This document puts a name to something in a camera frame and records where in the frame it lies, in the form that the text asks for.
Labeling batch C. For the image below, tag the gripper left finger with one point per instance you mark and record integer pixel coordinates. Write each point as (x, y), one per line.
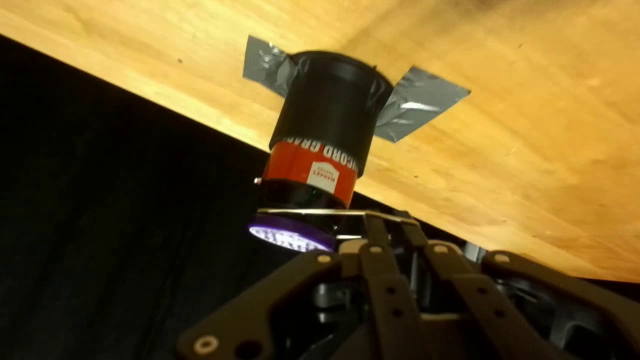
(280, 300)

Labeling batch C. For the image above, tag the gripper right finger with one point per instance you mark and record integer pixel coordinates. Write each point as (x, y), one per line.
(550, 285)

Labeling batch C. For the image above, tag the tan rubber band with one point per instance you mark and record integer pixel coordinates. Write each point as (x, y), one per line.
(300, 211)

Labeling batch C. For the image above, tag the dark bottle with red label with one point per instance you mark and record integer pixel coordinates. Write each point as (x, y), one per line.
(320, 170)

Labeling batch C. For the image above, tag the grey duct tape piece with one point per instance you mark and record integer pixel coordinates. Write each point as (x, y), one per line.
(415, 105)
(262, 62)

